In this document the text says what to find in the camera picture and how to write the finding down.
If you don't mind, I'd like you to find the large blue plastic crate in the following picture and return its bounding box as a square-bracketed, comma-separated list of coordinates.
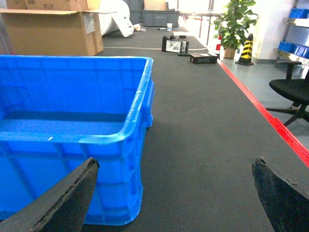
[0, 55, 155, 226]

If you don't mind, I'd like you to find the green potted plant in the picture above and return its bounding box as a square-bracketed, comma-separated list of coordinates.
[219, 0, 258, 58]

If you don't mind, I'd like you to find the white foam roll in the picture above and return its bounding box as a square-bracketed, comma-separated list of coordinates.
[98, 0, 134, 38]

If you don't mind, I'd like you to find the black box on floor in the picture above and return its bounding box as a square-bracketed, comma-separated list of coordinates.
[190, 53, 218, 64]

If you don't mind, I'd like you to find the yellow black traffic cone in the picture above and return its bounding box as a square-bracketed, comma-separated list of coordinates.
[236, 33, 254, 66]

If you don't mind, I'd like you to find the large brown cardboard box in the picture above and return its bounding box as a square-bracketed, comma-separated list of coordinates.
[0, 0, 112, 56]

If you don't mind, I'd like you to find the black office chair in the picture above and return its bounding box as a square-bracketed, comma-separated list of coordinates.
[267, 60, 309, 126]

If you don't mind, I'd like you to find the metal shelf with blue bins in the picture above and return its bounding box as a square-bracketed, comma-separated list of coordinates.
[274, 0, 309, 66]

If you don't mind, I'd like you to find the white paper cup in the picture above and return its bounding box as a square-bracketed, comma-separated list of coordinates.
[167, 23, 173, 31]

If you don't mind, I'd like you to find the black framed picture display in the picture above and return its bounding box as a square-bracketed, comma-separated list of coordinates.
[161, 36, 190, 57]

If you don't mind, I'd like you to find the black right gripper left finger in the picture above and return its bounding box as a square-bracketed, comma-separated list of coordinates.
[0, 158, 99, 232]

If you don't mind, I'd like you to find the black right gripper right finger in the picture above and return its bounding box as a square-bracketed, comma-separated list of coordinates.
[252, 158, 309, 232]

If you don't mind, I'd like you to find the grey plastic storage crate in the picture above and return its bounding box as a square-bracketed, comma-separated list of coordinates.
[141, 10, 180, 27]

